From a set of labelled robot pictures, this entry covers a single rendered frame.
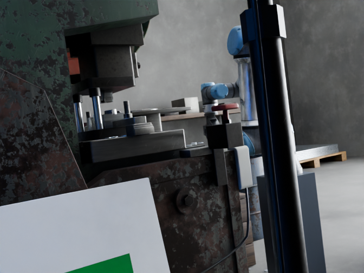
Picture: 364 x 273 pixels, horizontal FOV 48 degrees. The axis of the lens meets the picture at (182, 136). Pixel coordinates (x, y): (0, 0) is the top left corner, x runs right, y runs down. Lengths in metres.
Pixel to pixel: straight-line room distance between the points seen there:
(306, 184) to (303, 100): 4.95
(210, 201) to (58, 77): 0.57
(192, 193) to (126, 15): 0.55
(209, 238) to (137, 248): 0.28
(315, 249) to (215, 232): 0.70
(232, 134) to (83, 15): 0.53
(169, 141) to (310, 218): 0.85
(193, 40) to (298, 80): 1.93
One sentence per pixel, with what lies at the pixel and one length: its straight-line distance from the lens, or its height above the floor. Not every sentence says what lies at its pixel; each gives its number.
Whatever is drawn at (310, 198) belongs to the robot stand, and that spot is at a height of 0.34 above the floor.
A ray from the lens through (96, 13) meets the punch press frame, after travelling 1.21.
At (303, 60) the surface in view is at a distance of 6.70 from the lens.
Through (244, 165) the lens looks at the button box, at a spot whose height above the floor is 0.57.
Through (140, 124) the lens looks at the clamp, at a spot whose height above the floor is 0.73.
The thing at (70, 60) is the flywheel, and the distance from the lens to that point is 1.71.
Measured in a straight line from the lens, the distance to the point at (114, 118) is 1.30.
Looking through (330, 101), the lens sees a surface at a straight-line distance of 6.40.
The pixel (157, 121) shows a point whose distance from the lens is 1.39.
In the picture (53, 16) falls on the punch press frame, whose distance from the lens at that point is 1.16.
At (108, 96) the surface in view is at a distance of 1.35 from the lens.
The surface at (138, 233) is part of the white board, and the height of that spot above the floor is 0.46.
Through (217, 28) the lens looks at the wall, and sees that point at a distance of 6.07.
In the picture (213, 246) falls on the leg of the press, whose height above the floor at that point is 0.34.
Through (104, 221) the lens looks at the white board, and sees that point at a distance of 1.05.
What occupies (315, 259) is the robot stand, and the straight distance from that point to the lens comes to 1.89.
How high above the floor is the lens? 0.71
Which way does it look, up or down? 1 degrees down
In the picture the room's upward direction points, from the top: 7 degrees counter-clockwise
